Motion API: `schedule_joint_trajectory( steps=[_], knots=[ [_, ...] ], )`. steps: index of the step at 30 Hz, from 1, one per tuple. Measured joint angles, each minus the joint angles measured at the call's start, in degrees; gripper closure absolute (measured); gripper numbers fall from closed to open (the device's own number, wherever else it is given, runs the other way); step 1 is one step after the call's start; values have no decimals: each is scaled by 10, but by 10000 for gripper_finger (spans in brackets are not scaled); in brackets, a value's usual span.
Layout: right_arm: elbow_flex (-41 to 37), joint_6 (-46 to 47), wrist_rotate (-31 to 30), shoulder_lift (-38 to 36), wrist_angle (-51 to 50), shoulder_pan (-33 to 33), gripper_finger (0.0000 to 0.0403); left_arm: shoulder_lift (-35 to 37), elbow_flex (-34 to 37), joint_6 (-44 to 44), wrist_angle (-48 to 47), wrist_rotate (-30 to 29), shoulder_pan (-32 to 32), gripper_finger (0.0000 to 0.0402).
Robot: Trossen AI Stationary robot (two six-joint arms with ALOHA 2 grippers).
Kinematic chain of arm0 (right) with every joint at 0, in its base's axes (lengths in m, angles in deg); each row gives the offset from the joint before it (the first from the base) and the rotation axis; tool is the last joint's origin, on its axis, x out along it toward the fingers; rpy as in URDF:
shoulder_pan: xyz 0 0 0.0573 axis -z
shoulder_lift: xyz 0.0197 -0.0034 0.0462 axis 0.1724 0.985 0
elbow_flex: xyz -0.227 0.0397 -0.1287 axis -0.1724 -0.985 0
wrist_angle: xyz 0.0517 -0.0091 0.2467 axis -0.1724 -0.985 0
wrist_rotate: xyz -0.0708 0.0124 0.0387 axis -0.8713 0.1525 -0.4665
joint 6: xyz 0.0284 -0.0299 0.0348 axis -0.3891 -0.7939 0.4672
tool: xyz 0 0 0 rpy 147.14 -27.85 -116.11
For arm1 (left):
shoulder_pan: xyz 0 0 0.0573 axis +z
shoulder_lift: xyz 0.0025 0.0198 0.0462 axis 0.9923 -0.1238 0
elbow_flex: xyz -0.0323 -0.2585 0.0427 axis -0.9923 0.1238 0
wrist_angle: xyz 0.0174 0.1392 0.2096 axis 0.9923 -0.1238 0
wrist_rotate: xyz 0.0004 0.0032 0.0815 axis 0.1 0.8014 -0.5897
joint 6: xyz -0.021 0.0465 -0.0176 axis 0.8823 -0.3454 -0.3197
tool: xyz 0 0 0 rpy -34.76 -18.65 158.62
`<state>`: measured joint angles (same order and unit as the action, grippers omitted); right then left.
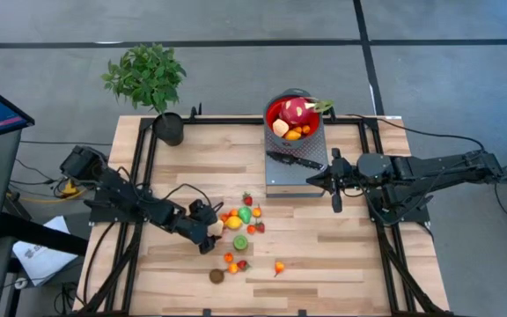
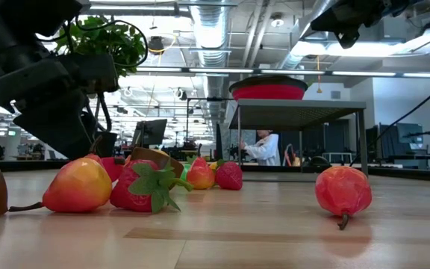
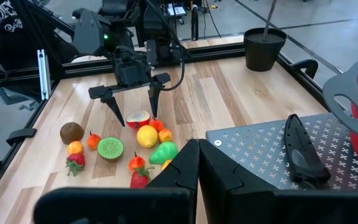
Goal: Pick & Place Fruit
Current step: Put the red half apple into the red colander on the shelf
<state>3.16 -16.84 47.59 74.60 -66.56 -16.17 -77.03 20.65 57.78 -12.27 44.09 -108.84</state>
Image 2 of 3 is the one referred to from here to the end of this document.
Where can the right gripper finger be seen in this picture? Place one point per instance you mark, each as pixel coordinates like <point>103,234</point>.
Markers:
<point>325,16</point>
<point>325,25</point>

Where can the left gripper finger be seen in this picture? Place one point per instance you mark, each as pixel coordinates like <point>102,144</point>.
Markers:
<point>93,130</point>
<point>62,130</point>

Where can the yellow toy lemon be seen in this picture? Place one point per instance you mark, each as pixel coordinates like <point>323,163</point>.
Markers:
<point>161,151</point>

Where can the red collapsible bowl grey rim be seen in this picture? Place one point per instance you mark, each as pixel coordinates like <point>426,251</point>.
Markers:
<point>267,91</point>

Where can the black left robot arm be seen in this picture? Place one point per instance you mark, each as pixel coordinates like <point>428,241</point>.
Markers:
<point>13,30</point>

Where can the red orange round toy fruit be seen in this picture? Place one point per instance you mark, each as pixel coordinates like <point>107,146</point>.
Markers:
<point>95,158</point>

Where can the small orange toy fruit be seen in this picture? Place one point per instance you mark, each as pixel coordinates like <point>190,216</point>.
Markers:
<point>112,170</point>

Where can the yellow red toy pear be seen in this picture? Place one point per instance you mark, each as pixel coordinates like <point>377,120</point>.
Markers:
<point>78,187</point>

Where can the black computer monitor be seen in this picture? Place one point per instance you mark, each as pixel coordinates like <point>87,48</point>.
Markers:
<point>151,130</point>

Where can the red toy strawberry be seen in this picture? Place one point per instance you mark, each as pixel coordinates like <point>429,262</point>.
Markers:
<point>230,176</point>
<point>133,194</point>

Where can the green potted tree black pot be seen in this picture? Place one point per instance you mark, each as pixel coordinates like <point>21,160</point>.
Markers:
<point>125,45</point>

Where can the grey perforated metal shelf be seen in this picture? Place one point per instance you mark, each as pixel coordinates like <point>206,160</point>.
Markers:
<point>293,112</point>

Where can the green toy pear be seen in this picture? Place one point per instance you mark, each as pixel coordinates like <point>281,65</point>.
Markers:
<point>184,172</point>

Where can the black ceiling spotlight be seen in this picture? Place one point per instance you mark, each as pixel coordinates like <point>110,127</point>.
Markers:
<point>156,45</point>

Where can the orange red toy peach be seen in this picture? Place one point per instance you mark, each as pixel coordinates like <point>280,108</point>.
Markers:
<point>200,175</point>

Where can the dark computer monitor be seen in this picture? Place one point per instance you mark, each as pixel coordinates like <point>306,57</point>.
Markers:
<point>409,132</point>

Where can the red orange toy pear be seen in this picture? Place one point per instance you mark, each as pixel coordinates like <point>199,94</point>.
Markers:
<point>343,190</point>

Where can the black aluminium table frame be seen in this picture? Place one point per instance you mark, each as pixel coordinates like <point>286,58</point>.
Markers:
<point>32,165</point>

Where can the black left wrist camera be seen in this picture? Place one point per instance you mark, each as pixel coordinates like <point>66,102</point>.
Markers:
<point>92,73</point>

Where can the silver ventilation duct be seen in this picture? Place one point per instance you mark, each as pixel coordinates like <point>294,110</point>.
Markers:
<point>211,30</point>

